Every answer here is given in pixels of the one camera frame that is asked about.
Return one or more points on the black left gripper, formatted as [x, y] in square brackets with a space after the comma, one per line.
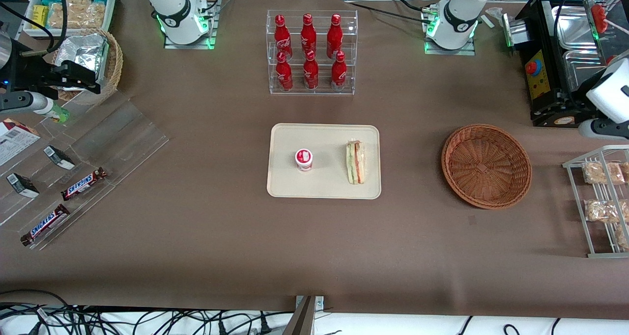
[577, 97]

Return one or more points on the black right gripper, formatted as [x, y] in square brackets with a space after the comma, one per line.
[30, 73]

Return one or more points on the triangular sandwich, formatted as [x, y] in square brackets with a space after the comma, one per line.
[356, 163]

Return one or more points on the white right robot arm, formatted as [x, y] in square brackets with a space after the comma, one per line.
[172, 6]

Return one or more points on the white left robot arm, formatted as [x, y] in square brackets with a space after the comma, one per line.
[459, 11]

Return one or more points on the light wicker basket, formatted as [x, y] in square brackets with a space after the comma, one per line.
[114, 65]

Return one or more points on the steel tray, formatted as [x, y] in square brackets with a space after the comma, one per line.
[572, 28]
[582, 65]

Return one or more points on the brown wicker basket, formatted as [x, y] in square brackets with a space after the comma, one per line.
[486, 168]

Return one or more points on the beige plastic tray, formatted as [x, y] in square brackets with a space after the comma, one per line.
[329, 182]

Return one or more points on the silver foil pack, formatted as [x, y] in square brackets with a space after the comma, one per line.
[83, 50]

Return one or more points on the red emergency stop button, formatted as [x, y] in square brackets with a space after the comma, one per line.
[533, 68]

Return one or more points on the clear bag of snacks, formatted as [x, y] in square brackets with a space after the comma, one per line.
[92, 15]
[64, 13]

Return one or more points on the yellow snack box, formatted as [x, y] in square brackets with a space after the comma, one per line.
[40, 16]

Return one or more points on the white plastic bin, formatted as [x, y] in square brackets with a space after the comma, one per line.
[110, 11]

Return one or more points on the clear acrylic display stand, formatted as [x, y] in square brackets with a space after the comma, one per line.
[123, 138]

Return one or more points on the small black white box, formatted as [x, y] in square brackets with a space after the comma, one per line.
[22, 185]
[59, 157]

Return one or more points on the black food warmer machine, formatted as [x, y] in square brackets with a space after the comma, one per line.
[545, 25]

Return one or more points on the bagged brown snack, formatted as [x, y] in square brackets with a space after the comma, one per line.
[625, 170]
[602, 173]
[602, 210]
[623, 237]

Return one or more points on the red white paper box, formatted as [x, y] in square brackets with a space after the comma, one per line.
[14, 143]

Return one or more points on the red skewered food item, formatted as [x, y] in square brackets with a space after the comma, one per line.
[598, 18]

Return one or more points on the snickers chocolate bar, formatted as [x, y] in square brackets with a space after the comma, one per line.
[83, 183]
[45, 225]

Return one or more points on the clear acrylic bottle rack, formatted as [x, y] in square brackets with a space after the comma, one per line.
[352, 55]

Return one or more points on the red cola bottle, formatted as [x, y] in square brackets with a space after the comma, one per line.
[284, 74]
[308, 34]
[281, 35]
[338, 74]
[310, 73]
[334, 35]

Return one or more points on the brown table cloth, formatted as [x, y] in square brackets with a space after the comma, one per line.
[196, 256]

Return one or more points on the red white yogurt cup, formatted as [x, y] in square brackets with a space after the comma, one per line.
[304, 159]

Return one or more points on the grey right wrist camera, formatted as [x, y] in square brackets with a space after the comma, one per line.
[24, 102]

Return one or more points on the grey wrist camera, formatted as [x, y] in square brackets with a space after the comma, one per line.
[24, 102]
[604, 128]

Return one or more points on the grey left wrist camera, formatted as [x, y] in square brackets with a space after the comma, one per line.
[604, 128]

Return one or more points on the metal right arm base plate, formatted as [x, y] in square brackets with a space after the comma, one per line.
[212, 30]

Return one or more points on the aluminium camera mount post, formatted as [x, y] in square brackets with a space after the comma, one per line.
[304, 318]

